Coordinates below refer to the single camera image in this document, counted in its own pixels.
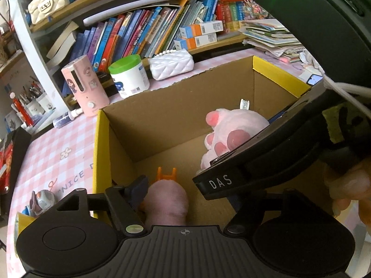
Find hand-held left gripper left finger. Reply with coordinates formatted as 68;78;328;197
56;175;150;237

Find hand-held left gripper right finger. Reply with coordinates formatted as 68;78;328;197
225;190;334;235

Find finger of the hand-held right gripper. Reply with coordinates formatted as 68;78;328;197
209;143;253;167

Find pink paw plush toy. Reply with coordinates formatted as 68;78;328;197
201;108;271;172

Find yellow-edged cardboard box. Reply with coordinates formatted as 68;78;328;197
92;55;328;228

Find grey purple toy truck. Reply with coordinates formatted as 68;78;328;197
30;190;56;217

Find person's right hand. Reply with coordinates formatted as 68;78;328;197
324;158;371;232

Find orange plastic clip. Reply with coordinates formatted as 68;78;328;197
157;166;178;183

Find smartphone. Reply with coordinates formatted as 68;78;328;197
306;74;323;87

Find white crumpled cloth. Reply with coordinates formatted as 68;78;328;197
301;49;326;73

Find pink checked tablecloth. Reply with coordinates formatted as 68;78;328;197
9;48;371;267

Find stack of booklets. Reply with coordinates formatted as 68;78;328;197
238;19;305;63

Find small spray bottle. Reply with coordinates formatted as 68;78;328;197
53;108;84;129

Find white quilted purse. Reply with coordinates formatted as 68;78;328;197
148;49;195;81

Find white tub with green lid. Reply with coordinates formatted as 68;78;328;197
108;54;150;99

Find pink cylindrical dispenser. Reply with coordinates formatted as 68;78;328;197
61;54;111;118

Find orange and white carton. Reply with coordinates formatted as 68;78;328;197
174;33;218;50
179;21;224;39

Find white pen cup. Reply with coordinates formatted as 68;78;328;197
23;98;44;123
38;92;56;114

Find red gift packets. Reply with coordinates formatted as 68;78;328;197
0;143;13;194

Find row of red-blue books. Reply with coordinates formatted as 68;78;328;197
216;0;276;33

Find red stick with white ball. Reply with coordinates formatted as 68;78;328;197
10;93;33;127

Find blue picture card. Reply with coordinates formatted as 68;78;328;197
4;113;18;134

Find row of colourful books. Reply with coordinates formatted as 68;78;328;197
70;0;221;73

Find thick white-paged book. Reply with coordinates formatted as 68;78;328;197
48;32;78;68
46;20;79;60

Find white wooden bookshelf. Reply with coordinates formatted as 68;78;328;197
0;0;290;122

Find long white bar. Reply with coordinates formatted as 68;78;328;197
83;0;186;27

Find cream quilted pearl handbag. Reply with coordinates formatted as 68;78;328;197
27;0;70;25

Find white cable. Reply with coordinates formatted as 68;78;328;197
320;74;371;113

